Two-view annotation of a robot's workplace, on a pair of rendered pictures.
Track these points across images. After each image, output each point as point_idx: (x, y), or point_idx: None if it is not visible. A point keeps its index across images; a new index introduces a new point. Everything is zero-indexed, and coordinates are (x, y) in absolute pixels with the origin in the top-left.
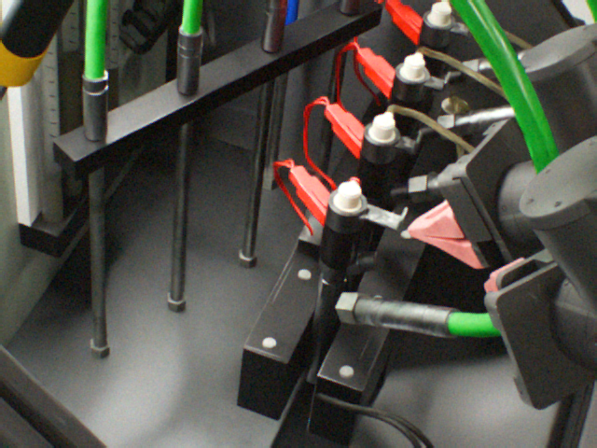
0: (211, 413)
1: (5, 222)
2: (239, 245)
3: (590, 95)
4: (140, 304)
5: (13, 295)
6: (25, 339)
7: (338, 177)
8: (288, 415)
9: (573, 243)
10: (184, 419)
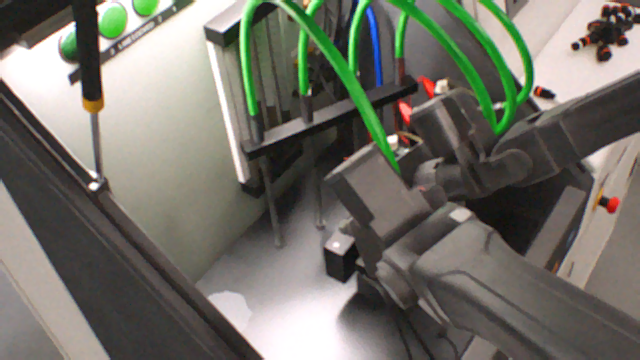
0: (324, 279)
1: (230, 180)
2: None
3: (438, 127)
4: (304, 224)
5: (240, 215)
6: (247, 236)
7: None
8: None
9: (338, 192)
10: (311, 280)
